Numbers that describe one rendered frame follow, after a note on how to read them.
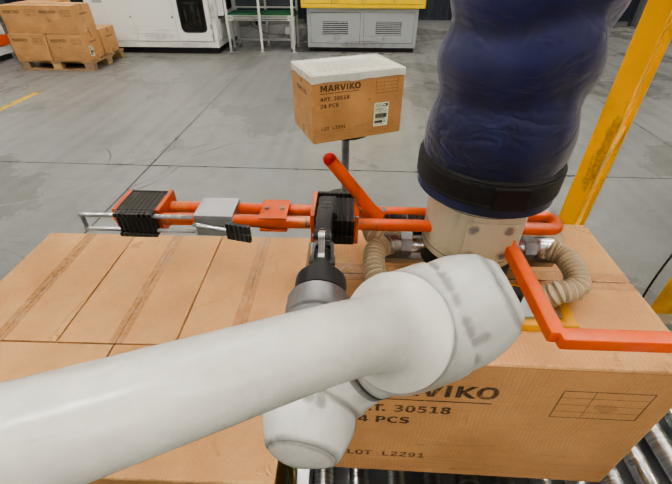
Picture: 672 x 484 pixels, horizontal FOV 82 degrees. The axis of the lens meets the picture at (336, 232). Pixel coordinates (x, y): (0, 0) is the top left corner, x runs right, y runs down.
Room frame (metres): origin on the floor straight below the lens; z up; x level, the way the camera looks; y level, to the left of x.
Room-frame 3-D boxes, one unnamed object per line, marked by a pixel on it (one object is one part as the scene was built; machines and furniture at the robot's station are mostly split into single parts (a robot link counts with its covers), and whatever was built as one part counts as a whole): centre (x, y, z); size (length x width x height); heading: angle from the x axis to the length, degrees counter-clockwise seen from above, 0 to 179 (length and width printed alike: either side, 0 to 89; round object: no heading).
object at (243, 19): (8.17, 1.36, 0.32); 1.25 x 0.52 x 0.63; 87
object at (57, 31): (7.03, 4.44, 0.45); 1.21 x 1.03 x 0.91; 87
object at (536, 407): (0.56, -0.28, 0.87); 0.60 x 0.40 x 0.40; 87
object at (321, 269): (0.43, 0.02, 1.20); 0.09 x 0.07 x 0.08; 178
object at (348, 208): (0.58, 0.00, 1.20); 0.10 x 0.08 x 0.06; 178
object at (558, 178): (0.57, -0.25, 1.32); 0.23 x 0.23 x 0.04
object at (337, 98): (2.53, -0.07, 0.82); 0.60 x 0.40 x 0.40; 111
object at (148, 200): (0.60, 0.35, 1.21); 0.08 x 0.07 x 0.05; 88
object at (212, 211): (0.59, 0.22, 1.20); 0.07 x 0.07 x 0.04; 88
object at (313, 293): (0.35, 0.02, 1.20); 0.09 x 0.06 x 0.09; 88
